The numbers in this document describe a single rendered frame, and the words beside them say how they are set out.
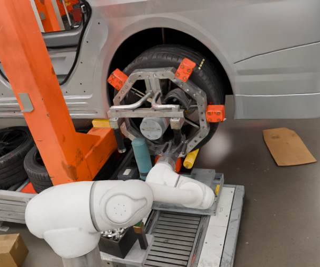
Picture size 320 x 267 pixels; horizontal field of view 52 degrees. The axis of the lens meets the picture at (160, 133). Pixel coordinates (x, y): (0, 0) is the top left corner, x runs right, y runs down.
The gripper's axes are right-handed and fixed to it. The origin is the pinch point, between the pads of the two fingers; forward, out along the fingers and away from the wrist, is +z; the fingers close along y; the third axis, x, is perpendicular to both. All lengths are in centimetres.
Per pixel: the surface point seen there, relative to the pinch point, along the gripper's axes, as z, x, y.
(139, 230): -40.4, -23.6, -11.1
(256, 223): 28, -83, 34
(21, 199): -8, -46, -117
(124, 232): -41, -26, -19
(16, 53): -16, 55, -64
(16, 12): -12, 71, -60
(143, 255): -43, -38, -11
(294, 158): 103, -82, 58
